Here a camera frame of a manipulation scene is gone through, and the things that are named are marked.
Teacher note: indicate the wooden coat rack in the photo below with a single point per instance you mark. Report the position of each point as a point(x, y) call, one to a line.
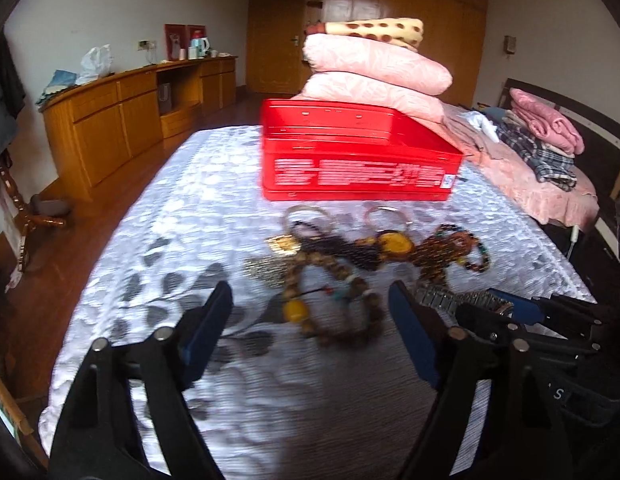
point(27, 220)

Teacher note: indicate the gold filigree ornament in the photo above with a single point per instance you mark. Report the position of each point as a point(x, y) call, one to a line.
point(284, 245)

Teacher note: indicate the blue cloth on cabinet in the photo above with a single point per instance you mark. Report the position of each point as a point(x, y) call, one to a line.
point(61, 81)

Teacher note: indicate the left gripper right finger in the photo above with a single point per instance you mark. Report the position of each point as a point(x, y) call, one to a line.
point(457, 440)

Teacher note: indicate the wall socket with plug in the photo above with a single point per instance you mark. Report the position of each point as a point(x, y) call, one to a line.
point(146, 45)

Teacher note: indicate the wooden wardrobe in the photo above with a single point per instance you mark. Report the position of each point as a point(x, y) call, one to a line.
point(454, 35)

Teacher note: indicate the dark wooden headboard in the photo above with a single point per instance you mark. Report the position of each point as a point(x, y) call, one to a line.
point(601, 159)

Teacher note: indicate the wall mounted phone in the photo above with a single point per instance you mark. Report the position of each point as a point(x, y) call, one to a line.
point(510, 45)

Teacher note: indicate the pink bed cover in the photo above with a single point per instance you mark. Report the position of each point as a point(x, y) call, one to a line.
point(543, 201)

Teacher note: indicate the red picture frame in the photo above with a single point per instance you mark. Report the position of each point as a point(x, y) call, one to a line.
point(177, 40)

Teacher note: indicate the white plastic bag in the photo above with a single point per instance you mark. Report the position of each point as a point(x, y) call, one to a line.
point(95, 64)

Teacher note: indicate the right silver bangle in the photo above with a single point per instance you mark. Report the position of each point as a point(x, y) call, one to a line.
point(387, 218)

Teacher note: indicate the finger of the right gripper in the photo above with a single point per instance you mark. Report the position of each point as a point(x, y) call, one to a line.
point(501, 330)
point(560, 313)

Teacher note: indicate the plaid checked shirt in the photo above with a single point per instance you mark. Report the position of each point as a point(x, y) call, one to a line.
point(547, 164)

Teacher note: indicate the yellow brown spotted blanket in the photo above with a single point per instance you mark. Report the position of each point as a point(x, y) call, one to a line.
point(401, 32)

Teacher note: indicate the left silver bangle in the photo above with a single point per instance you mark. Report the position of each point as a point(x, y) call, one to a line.
point(314, 218)

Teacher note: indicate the dark hanging clothes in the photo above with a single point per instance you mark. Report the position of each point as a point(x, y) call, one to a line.
point(12, 95)

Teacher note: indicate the lower pink folded quilt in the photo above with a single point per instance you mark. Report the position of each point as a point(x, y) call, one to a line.
point(353, 88)

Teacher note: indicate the grey paper bag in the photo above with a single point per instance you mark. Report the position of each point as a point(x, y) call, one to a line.
point(164, 96)

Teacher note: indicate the pink folded clothes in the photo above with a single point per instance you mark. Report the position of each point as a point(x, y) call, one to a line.
point(546, 123)

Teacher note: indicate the light blue electric kettle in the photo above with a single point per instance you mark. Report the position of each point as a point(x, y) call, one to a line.
point(200, 45)

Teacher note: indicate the silver bangle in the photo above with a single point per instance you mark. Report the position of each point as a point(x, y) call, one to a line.
point(314, 218)
point(387, 218)

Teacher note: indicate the long wooden sideboard cabinet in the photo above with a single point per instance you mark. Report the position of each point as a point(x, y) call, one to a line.
point(96, 129)

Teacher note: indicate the red tin box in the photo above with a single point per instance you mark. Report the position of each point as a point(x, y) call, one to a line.
point(323, 150)

